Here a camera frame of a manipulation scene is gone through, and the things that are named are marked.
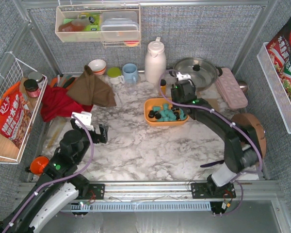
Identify brown cloth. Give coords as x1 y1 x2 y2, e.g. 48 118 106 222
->
66 65 116 107

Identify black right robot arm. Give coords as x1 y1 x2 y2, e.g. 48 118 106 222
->
171 79 262 196

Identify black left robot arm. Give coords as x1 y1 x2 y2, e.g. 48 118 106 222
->
0 121 108 233

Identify orange juice bottle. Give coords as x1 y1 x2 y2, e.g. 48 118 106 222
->
158 79 166 96

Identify steel pot with lid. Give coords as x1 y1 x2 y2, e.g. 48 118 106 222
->
169 57 223 92

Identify white thermos jug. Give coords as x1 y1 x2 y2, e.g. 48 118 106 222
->
145 37 166 84

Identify pink egg tray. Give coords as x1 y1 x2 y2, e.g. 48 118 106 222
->
215 67 248 110

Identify red cloth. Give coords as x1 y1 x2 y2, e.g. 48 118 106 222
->
40 85 93 122

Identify green lidded white cup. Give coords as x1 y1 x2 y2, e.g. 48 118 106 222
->
107 67 125 85

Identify blue mug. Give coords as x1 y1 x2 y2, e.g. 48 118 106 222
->
122 63 139 83

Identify steel round object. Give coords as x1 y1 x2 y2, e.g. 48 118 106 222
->
237 80 249 94

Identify white orange striped bowl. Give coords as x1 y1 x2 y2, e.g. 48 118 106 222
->
88 59 106 75

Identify orange plastic cup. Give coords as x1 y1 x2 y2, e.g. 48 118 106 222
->
30 156 49 176

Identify round wooden board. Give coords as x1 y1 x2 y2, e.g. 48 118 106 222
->
231 113 267 161

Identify red jar black lid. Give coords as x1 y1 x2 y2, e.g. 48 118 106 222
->
23 79 40 98

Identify glass jar silver lid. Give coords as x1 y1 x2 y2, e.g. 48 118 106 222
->
28 71 44 89

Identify orange snack bag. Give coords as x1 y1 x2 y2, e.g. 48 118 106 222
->
0 82 31 149

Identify clear plastic containers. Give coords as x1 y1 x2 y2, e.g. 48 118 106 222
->
100 11 139 41

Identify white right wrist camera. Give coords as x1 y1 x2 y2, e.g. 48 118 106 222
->
176 71 191 81

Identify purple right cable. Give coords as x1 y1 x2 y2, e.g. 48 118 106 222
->
159 69 264 216

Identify purple cable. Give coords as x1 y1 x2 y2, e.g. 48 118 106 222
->
159 69 264 216
1 115 96 233

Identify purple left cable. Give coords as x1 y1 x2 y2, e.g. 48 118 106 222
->
1 115 96 233

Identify white wire basket left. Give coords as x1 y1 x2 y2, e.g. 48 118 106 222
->
0 57 48 164

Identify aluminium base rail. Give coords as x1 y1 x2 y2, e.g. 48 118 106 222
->
14 180 282 200

